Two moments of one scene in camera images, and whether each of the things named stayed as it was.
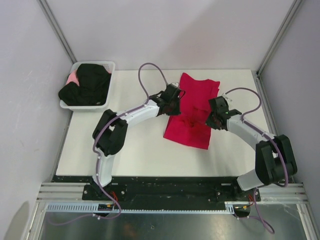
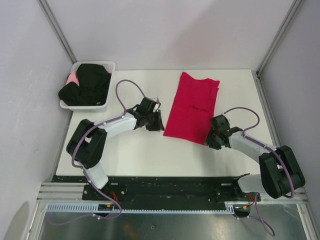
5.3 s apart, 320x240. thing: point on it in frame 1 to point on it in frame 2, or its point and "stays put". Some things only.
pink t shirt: x=72 y=78 stays put
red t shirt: x=190 y=127 stays put
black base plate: x=162 y=189 stays put
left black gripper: x=176 y=112 to x=158 y=126
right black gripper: x=209 y=122 to x=208 y=141
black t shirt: x=94 y=81 stays put
